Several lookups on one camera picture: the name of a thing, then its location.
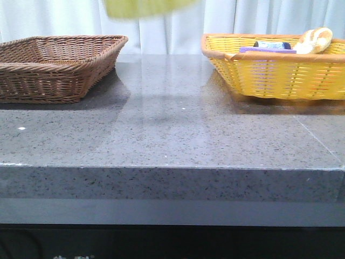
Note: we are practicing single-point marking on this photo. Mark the white curtain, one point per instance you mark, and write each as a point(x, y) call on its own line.
point(178, 32)

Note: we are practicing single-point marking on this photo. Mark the purple sponge block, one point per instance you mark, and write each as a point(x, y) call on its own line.
point(265, 49)

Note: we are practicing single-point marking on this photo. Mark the dark cylindrical can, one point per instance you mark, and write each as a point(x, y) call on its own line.
point(273, 45)

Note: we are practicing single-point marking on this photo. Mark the brown wicker basket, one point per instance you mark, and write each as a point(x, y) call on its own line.
point(56, 69)

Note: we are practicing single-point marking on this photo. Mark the yellow wicker basket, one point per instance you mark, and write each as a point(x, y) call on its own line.
point(276, 75)

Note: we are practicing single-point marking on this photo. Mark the bread roll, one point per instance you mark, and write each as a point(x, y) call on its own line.
point(314, 41)

